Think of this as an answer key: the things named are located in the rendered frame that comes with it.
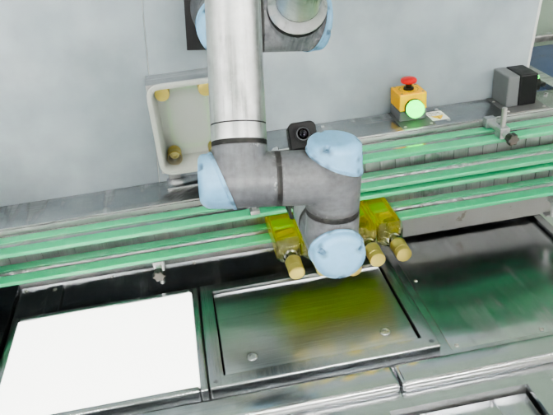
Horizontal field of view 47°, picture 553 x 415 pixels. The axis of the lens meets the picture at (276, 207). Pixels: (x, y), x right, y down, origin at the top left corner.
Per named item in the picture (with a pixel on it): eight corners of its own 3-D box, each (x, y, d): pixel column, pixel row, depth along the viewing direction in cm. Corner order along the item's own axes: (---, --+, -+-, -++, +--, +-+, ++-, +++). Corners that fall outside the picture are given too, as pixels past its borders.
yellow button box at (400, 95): (389, 112, 163) (399, 122, 157) (389, 84, 159) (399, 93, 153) (415, 108, 164) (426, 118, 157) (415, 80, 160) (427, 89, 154)
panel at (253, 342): (16, 328, 148) (-18, 444, 118) (12, 318, 146) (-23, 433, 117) (386, 263, 157) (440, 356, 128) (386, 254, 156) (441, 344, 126)
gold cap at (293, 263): (285, 269, 136) (289, 281, 132) (284, 256, 134) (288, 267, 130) (301, 267, 136) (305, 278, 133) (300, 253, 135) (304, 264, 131)
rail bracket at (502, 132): (478, 126, 155) (504, 147, 144) (480, 97, 152) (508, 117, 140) (494, 123, 156) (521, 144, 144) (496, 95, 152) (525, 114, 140)
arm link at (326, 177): (283, 151, 79) (283, 227, 84) (371, 148, 80) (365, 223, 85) (277, 128, 86) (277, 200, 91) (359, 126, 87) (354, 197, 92)
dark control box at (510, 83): (490, 97, 166) (505, 108, 159) (492, 67, 162) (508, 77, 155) (519, 93, 167) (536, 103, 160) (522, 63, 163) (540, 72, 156)
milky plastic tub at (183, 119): (160, 162, 158) (161, 177, 151) (144, 75, 147) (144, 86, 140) (230, 151, 160) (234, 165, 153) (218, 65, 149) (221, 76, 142)
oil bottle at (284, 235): (264, 220, 157) (279, 268, 138) (262, 200, 154) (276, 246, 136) (286, 216, 158) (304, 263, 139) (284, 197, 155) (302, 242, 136)
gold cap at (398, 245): (388, 241, 137) (394, 252, 133) (402, 235, 137) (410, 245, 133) (392, 254, 139) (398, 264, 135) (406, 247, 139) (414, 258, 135)
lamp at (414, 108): (404, 117, 156) (408, 121, 154) (404, 100, 154) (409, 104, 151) (421, 114, 157) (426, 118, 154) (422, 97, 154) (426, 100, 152)
